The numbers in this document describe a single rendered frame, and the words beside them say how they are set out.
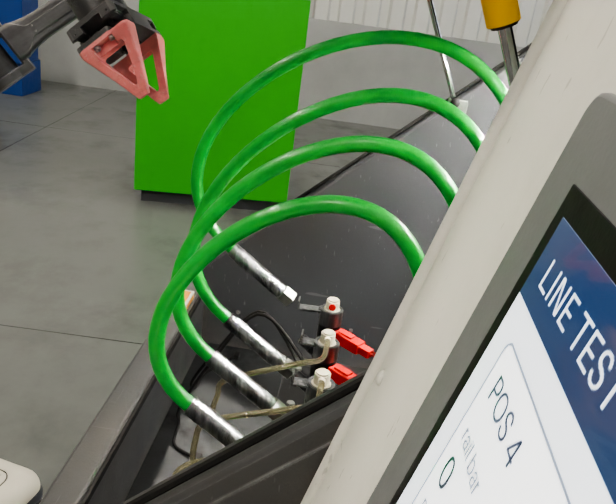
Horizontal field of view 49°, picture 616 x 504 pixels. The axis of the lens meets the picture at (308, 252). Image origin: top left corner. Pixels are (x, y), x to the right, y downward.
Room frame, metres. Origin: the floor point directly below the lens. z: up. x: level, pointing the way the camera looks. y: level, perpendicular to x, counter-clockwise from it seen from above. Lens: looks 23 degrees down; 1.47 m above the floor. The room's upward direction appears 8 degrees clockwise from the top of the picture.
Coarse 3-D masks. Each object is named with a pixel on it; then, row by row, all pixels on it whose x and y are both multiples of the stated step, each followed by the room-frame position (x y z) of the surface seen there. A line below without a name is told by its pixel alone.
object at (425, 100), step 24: (336, 96) 0.64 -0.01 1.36; (360, 96) 0.63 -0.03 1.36; (384, 96) 0.63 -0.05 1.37; (408, 96) 0.63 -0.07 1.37; (432, 96) 0.63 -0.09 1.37; (288, 120) 0.64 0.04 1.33; (312, 120) 0.64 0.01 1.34; (456, 120) 0.63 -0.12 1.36; (264, 144) 0.64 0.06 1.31; (480, 144) 0.63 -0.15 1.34; (240, 168) 0.64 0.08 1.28; (216, 192) 0.64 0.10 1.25; (216, 312) 0.64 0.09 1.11; (240, 336) 0.63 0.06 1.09; (288, 360) 0.64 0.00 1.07
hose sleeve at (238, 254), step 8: (232, 248) 0.72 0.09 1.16; (240, 248) 0.72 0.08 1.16; (232, 256) 0.72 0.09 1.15; (240, 256) 0.72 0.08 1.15; (248, 256) 0.72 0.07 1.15; (240, 264) 0.72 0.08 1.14; (248, 264) 0.72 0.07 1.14; (256, 264) 0.72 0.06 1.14; (248, 272) 0.72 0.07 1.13; (256, 272) 0.71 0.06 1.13; (264, 272) 0.72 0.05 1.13; (264, 280) 0.71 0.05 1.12; (272, 280) 0.72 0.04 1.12; (272, 288) 0.71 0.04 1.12; (280, 288) 0.71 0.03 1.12
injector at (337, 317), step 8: (328, 312) 0.71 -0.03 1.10; (336, 312) 0.71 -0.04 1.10; (320, 320) 0.71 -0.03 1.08; (328, 320) 0.70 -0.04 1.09; (336, 320) 0.71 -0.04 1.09; (320, 328) 0.71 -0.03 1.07; (328, 328) 0.71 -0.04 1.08; (336, 328) 0.71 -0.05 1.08; (304, 336) 0.72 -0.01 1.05; (312, 352) 0.71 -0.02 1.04
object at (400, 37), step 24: (312, 48) 0.72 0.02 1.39; (336, 48) 0.71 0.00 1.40; (432, 48) 0.71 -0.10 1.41; (456, 48) 0.71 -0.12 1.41; (264, 72) 0.72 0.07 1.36; (480, 72) 0.71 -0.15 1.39; (240, 96) 0.72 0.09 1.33; (504, 96) 0.70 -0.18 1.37; (216, 120) 0.72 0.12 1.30; (192, 168) 0.72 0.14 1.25; (192, 192) 0.72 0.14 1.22
